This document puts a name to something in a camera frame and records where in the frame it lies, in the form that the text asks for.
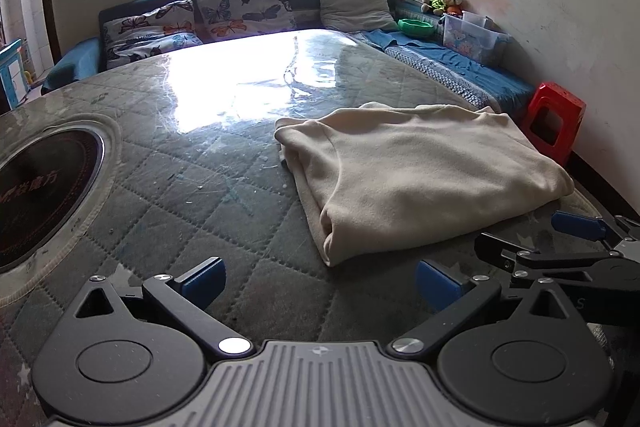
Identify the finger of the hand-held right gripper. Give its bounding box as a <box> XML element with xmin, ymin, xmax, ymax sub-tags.
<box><xmin>474</xmin><ymin>232</ymin><xmax>626</xmax><ymax>288</ymax></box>
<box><xmin>551</xmin><ymin>210</ymin><xmax>640</xmax><ymax>258</ymax></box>

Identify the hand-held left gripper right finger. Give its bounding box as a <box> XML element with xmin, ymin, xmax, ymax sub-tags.
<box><xmin>390</xmin><ymin>258</ymin><xmax>568</xmax><ymax>354</ymax></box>

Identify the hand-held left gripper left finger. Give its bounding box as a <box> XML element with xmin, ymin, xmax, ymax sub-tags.
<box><xmin>75</xmin><ymin>257</ymin><xmax>253</xmax><ymax>356</ymax></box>

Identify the cream knit garment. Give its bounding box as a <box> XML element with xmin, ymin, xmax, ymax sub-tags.
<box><xmin>274</xmin><ymin>102</ymin><xmax>576</xmax><ymax>268</ymax></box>

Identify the red plastic stool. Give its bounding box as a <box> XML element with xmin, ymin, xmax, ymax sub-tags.
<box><xmin>520</xmin><ymin>82</ymin><xmax>587</xmax><ymax>166</ymax></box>

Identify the round black induction cooktop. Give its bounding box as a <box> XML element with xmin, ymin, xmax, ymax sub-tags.
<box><xmin>0</xmin><ymin>116</ymin><xmax>125</xmax><ymax>305</ymax></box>

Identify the blue patterned sofa cover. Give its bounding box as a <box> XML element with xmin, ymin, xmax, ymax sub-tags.
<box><xmin>350</xmin><ymin>29</ymin><xmax>536</xmax><ymax>112</ymax></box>

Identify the clear plastic storage box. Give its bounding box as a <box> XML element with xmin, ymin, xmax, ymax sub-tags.
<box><xmin>442</xmin><ymin>11</ymin><xmax>511</xmax><ymax>66</ymax></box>

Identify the green plastic basin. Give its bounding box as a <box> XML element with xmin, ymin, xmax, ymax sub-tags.
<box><xmin>397</xmin><ymin>18</ymin><xmax>436</xmax><ymax>38</ymax></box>

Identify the large butterfly print pillow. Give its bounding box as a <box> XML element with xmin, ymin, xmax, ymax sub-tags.
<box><xmin>196</xmin><ymin>0</ymin><xmax>297</xmax><ymax>42</ymax></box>

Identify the blue white toy cabinet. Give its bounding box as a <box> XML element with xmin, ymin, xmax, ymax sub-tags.
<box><xmin>0</xmin><ymin>38</ymin><xmax>31</xmax><ymax>105</ymax></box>

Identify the plain grey pillow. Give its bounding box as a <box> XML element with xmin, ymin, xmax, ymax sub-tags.
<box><xmin>317</xmin><ymin>0</ymin><xmax>398</xmax><ymax>32</ymax></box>

